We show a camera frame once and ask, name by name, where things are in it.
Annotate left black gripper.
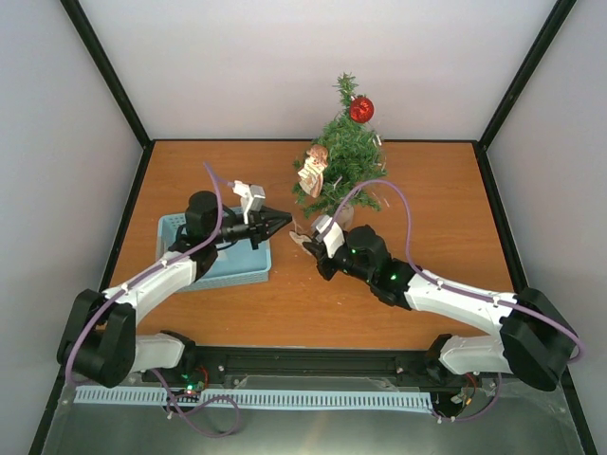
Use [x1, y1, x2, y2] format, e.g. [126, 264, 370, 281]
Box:
[210, 208, 293, 251]

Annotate beige wooden heart ornament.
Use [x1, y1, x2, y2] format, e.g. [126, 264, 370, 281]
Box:
[289, 218, 311, 254]

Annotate snowman ornament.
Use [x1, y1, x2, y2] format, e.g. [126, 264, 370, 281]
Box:
[298, 144, 328, 198]

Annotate small green christmas tree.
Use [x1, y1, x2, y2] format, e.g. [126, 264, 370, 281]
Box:
[292, 73, 387, 218]

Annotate red ball ornament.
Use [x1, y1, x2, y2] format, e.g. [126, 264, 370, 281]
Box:
[349, 96, 375, 124]

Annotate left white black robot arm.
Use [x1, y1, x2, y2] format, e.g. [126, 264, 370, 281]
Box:
[57, 186, 292, 388]

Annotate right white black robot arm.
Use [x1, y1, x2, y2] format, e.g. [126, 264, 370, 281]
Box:
[303, 225, 576, 391]

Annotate blue plastic basket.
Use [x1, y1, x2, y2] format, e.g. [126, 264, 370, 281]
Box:
[156, 213, 272, 293]

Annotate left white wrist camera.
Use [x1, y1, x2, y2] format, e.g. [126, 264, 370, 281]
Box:
[232, 180, 266, 225]

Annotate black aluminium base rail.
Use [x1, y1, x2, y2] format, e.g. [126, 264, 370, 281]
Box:
[61, 344, 565, 394]

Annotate light blue cable duct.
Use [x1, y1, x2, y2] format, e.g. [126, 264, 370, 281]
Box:
[73, 386, 432, 413]

